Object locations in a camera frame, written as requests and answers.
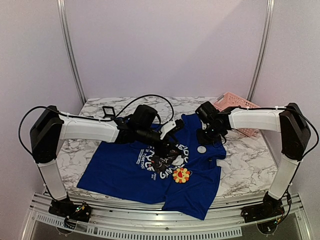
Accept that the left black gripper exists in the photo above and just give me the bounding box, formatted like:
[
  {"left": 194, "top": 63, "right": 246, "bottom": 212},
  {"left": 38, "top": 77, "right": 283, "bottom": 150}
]
[{"left": 136, "top": 126, "right": 183, "bottom": 159}]

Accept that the orange yellow flower brooch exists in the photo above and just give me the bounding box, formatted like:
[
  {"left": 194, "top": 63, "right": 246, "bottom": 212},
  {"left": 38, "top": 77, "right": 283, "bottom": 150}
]
[{"left": 172, "top": 167, "right": 192, "bottom": 184}]

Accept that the blue printed t-shirt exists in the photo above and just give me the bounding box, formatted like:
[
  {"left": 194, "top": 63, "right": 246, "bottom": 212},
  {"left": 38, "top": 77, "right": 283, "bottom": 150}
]
[{"left": 77, "top": 114, "right": 226, "bottom": 220}]

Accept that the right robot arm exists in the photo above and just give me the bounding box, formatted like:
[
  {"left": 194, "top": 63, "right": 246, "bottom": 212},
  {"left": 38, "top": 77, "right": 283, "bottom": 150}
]
[{"left": 195, "top": 101, "right": 311, "bottom": 218}]

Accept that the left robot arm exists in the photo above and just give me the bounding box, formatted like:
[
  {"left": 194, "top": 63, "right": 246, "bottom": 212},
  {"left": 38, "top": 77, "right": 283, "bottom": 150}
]
[{"left": 30, "top": 104, "right": 181, "bottom": 217}]

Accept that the black brooch display box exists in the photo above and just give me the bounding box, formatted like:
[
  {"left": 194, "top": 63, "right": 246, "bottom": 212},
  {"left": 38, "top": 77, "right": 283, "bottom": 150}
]
[{"left": 102, "top": 105, "right": 116, "bottom": 120}]

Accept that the pink plastic basket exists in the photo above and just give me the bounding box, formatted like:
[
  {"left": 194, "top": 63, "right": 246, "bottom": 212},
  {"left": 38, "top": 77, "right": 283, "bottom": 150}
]
[{"left": 212, "top": 91, "right": 262, "bottom": 138}]

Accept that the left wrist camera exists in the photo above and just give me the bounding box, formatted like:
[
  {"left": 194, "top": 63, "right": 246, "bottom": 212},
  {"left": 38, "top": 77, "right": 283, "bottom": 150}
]
[{"left": 159, "top": 119, "right": 185, "bottom": 140}]

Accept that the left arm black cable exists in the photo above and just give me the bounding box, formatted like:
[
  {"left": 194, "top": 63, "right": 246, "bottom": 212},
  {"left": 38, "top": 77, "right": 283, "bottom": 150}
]
[{"left": 17, "top": 93, "right": 176, "bottom": 196}]

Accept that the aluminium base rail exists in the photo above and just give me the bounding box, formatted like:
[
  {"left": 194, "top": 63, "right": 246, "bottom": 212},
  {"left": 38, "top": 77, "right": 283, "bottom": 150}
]
[{"left": 21, "top": 193, "right": 313, "bottom": 240}]

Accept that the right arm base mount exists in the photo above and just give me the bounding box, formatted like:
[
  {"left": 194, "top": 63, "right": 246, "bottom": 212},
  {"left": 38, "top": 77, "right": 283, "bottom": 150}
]
[{"left": 240, "top": 200, "right": 285, "bottom": 223}]

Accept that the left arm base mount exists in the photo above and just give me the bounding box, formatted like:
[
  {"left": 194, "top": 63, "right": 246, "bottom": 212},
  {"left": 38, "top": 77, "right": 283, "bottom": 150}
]
[{"left": 48, "top": 198, "right": 92, "bottom": 223}]

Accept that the right aluminium frame post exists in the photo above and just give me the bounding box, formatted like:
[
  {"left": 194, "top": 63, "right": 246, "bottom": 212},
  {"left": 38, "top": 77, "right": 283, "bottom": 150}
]
[{"left": 246, "top": 0, "right": 275, "bottom": 102}]

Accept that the aluminium frame post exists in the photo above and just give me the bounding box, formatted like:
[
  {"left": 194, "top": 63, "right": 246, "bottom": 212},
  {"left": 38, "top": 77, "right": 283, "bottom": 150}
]
[
  {"left": 56, "top": 0, "right": 87, "bottom": 105},
  {"left": 246, "top": 0, "right": 275, "bottom": 102}
]

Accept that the left aluminium frame post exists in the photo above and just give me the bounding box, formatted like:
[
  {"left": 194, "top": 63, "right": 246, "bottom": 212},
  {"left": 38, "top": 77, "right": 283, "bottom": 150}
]
[{"left": 56, "top": 0, "right": 87, "bottom": 105}]

